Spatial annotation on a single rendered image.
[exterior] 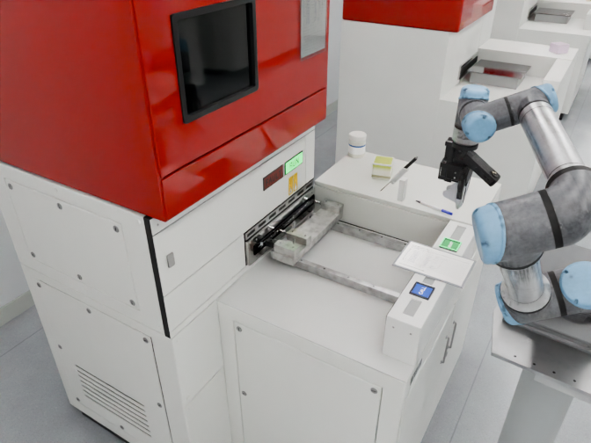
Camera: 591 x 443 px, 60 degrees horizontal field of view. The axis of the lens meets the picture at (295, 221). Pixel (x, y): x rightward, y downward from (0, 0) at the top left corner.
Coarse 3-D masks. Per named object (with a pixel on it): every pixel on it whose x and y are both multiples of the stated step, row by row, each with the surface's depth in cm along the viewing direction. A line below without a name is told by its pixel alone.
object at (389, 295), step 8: (272, 256) 178; (296, 264) 173; (304, 264) 171; (312, 264) 171; (312, 272) 171; (320, 272) 169; (328, 272) 168; (336, 272) 167; (336, 280) 167; (344, 280) 165; (352, 280) 164; (360, 280) 164; (360, 288) 163; (368, 288) 161; (376, 288) 160; (384, 288) 160; (376, 296) 161; (384, 296) 160; (392, 296) 158
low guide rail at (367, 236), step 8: (336, 224) 192; (344, 224) 192; (344, 232) 192; (352, 232) 190; (360, 232) 188; (368, 232) 187; (368, 240) 187; (376, 240) 185; (384, 240) 183; (392, 240) 183; (392, 248) 183; (400, 248) 181
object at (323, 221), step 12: (312, 216) 191; (324, 216) 191; (336, 216) 191; (300, 228) 184; (312, 228) 184; (324, 228) 184; (288, 240) 178; (312, 240) 178; (276, 252) 171; (300, 252) 172; (288, 264) 170
